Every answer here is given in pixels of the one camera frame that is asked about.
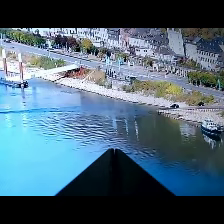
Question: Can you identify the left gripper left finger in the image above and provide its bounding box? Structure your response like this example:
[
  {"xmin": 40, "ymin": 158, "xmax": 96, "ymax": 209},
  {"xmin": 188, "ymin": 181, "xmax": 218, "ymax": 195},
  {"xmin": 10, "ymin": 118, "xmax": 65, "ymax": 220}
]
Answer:
[{"xmin": 54, "ymin": 148, "xmax": 115, "ymax": 197}]

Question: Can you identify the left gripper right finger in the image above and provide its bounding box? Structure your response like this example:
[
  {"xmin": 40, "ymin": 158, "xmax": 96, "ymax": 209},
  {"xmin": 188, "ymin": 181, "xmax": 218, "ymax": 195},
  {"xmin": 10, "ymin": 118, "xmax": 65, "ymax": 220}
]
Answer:
[{"xmin": 114, "ymin": 148, "xmax": 176, "ymax": 197}]

